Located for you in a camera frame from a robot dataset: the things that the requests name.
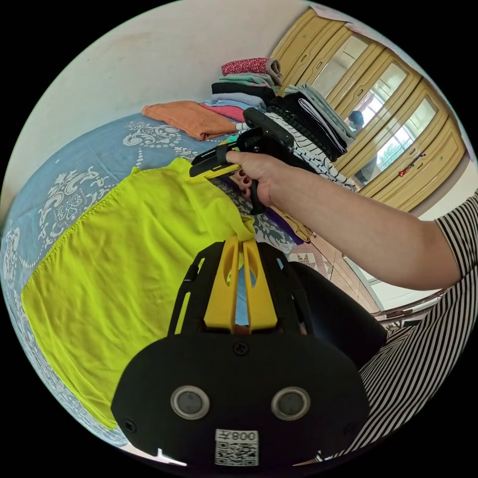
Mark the person's right hand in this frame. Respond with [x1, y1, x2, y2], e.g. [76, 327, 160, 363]
[225, 150, 291, 208]

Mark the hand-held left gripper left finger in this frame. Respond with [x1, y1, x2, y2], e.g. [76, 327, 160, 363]
[203, 237, 240, 334]

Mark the person's right forearm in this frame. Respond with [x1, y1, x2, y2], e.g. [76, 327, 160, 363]
[268, 164, 464, 292]

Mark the pile of clothes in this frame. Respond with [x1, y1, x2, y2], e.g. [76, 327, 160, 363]
[141, 57, 358, 244]

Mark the yellow cupboard with mirrors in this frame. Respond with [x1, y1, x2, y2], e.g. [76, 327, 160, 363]
[268, 7, 468, 214]

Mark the green short sleeve shirt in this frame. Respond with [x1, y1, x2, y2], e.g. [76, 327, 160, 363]
[20, 156, 257, 431]

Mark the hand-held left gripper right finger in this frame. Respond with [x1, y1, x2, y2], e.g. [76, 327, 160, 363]
[242, 239, 279, 334]

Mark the person's body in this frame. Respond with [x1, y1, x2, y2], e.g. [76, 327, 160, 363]
[287, 192, 478, 466]

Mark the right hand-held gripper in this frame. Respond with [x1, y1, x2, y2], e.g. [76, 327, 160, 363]
[188, 126, 316, 216]

